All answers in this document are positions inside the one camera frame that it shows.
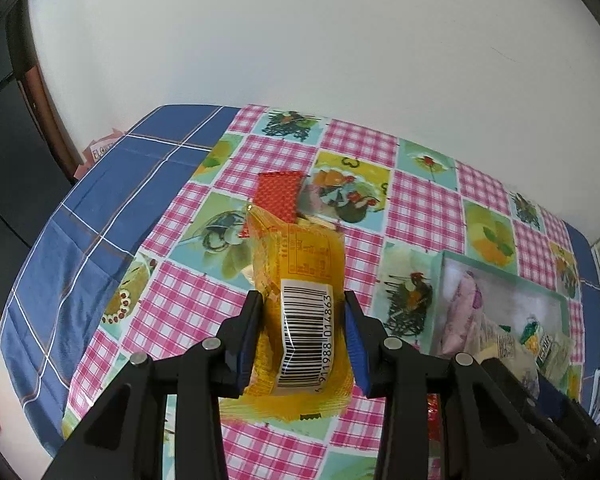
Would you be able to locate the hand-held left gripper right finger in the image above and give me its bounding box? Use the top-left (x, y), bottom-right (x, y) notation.
top-left (344, 290), bottom-right (563, 480)

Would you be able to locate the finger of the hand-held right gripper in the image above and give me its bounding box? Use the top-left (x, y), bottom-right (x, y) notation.
top-left (482, 357), bottom-right (588, 428)

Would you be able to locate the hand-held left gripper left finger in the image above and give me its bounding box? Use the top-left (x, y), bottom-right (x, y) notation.
top-left (42, 290), bottom-right (266, 480)

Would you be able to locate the small green yellow snack packet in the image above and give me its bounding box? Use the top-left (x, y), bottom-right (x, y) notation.
top-left (522, 317), bottom-right (558, 368)

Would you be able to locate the pale beige snack packet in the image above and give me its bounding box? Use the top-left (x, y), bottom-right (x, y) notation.
top-left (480, 320), bottom-right (531, 361)

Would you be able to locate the purple snack packet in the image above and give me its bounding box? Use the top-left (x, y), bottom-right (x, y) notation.
top-left (439, 270), bottom-right (483, 357)

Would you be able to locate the white box with teal rim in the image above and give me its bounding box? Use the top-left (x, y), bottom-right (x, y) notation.
top-left (429, 250), bottom-right (588, 403)

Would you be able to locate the red crinkled candy wrapper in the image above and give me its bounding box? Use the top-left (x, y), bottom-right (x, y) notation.
top-left (426, 394), bottom-right (443, 443)

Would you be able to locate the pink plaid fruit-print tablecloth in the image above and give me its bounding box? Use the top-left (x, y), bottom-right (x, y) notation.
top-left (62, 104), bottom-right (588, 480)

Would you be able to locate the red dotted snack packet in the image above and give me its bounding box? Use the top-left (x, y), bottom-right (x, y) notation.
top-left (254, 171), bottom-right (341, 223)

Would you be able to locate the blue checked cloth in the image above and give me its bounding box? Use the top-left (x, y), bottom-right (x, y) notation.
top-left (0, 104), bottom-right (600, 456)

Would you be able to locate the pink paper piece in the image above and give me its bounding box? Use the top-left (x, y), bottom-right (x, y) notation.
top-left (80, 129), bottom-right (126, 173)

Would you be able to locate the dark cabinet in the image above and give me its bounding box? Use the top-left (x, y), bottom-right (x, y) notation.
top-left (0, 10), bottom-right (76, 311)

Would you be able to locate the brown wooden frame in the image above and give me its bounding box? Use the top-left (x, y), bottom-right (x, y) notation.
top-left (22, 67), bottom-right (83, 183)

